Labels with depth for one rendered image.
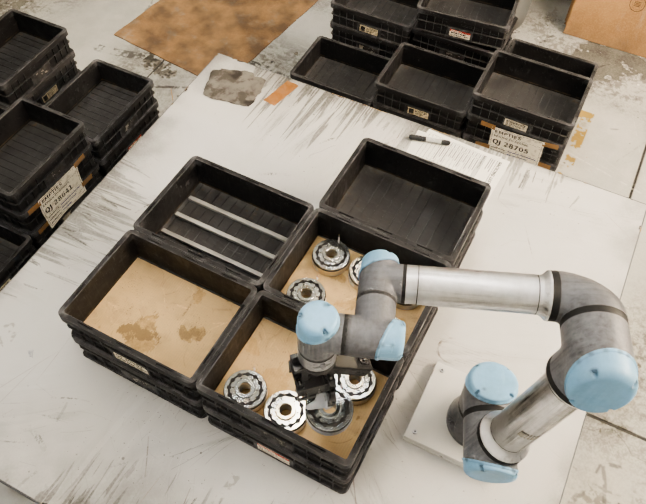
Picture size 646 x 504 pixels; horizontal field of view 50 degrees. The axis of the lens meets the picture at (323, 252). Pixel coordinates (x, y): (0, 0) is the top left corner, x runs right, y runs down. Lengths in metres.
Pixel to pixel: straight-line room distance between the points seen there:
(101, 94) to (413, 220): 1.62
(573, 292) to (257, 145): 1.35
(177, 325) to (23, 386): 0.44
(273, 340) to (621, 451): 1.46
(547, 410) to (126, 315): 1.06
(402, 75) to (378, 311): 1.99
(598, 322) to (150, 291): 1.13
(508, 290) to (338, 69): 2.16
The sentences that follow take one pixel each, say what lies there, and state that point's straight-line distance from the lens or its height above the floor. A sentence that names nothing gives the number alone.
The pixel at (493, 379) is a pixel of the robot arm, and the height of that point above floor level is 0.96.
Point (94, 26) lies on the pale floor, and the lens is 4.16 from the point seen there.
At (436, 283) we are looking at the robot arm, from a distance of 1.28.
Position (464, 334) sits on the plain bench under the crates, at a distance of 1.96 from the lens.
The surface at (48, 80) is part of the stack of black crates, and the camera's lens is 3.13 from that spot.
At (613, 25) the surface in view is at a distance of 4.15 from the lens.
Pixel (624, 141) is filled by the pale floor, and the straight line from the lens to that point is 3.66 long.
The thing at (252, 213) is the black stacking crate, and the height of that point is 0.83.
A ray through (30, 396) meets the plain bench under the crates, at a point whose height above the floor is 0.70.
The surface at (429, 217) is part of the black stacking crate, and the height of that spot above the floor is 0.83.
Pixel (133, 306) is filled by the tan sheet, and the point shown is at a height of 0.83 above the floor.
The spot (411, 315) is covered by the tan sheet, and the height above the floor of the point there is 0.83.
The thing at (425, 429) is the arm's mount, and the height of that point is 0.73.
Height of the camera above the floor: 2.39
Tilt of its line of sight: 55 degrees down
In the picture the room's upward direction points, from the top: 1 degrees clockwise
